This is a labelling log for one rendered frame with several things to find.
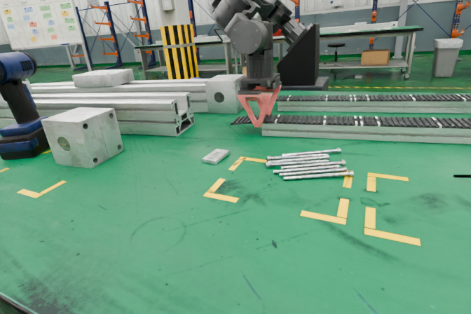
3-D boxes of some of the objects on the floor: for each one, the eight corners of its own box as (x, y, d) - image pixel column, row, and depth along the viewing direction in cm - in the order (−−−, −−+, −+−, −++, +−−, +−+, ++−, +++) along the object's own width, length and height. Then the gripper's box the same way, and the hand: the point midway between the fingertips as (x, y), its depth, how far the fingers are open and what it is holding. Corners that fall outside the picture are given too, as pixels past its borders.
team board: (21, 100, 561) (-19, -9, 490) (39, 94, 607) (5, -6, 536) (91, 96, 545) (60, -18, 474) (104, 90, 591) (78, -14, 520)
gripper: (268, 50, 51) (270, 130, 56) (281, 46, 62) (282, 114, 67) (233, 52, 53) (239, 130, 59) (251, 48, 64) (254, 113, 69)
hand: (261, 118), depth 62 cm, fingers open, 8 cm apart
